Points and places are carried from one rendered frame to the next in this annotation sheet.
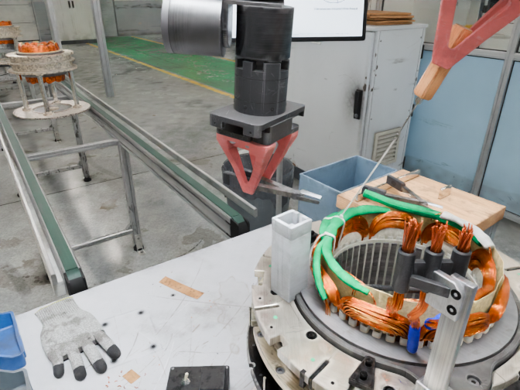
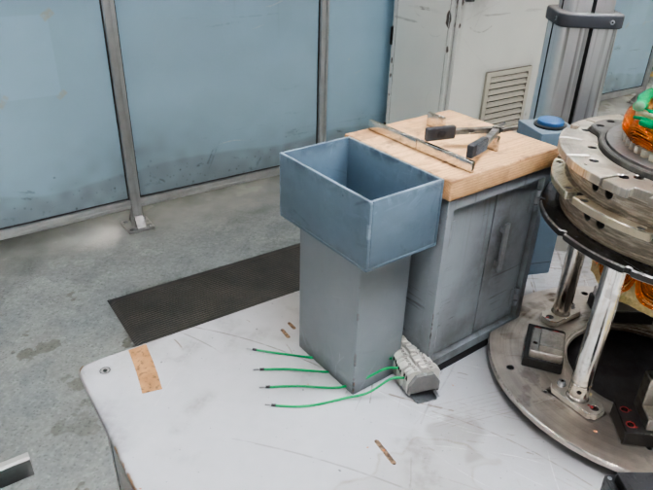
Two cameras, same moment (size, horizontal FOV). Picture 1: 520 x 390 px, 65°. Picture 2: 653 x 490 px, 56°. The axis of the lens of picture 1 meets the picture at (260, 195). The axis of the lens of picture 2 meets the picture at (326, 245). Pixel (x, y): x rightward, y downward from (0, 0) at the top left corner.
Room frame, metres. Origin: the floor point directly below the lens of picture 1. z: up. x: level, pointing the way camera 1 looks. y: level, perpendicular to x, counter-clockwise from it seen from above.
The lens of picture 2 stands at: (0.78, 0.48, 1.33)
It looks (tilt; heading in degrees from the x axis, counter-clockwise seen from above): 29 degrees down; 270
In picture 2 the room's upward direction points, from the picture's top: 2 degrees clockwise
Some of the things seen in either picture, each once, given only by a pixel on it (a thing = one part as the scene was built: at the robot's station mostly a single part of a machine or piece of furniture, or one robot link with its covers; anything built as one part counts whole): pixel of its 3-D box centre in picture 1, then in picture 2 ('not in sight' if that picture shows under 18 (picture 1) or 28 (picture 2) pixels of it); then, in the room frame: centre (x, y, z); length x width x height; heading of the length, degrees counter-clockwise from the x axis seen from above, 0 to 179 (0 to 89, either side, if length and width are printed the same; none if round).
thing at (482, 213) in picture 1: (418, 206); (449, 149); (0.61, -0.27, 1.05); 0.20 x 0.19 x 0.02; 38
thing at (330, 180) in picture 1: (343, 234); (352, 270); (0.74, -0.18, 0.92); 0.17 x 0.11 x 0.28; 128
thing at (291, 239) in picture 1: (290, 257); not in sight; (0.34, -0.03, 1.14); 0.03 x 0.03 x 0.09; 41
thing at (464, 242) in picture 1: (466, 238); not in sight; (0.23, -0.14, 1.23); 0.01 x 0.01 x 0.02
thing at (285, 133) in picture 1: (258, 152); not in sight; (0.45, 0.00, 1.21); 0.07 x 0.07 x 0.09; 57
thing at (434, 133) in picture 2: (395, 183); (440, 132); (0.64, -0.23, 1.09); 0.04 x 0.01 x 0.02; 23
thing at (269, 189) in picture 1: (274, 189); not in sight; (0.43, -0.02, 1.17); 0.06 x 0.01 x 0.01; 67
